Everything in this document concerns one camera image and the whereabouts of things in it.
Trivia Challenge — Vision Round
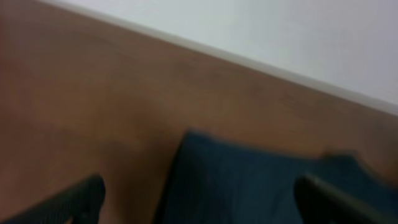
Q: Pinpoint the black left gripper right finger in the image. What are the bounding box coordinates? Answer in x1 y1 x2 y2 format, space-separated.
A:
294 175 397 224

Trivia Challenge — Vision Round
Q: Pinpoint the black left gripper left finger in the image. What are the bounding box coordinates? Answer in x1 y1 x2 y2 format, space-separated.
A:
2 174 106 224

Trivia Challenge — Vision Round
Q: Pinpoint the navy blue garment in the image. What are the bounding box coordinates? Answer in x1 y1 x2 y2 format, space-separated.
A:
154 132 397 223

